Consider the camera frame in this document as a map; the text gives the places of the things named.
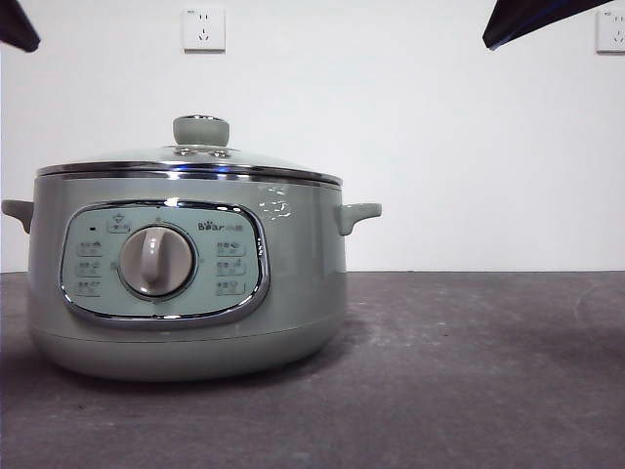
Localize pale green electric cooking pot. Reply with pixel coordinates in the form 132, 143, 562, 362
0, 170, 384, 383

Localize glass lid with green knob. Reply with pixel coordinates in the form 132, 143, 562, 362
35, 113, 344, 188

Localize white wall socket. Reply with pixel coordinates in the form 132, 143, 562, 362
594, 8, 625, 56
182, 6, 228, 54

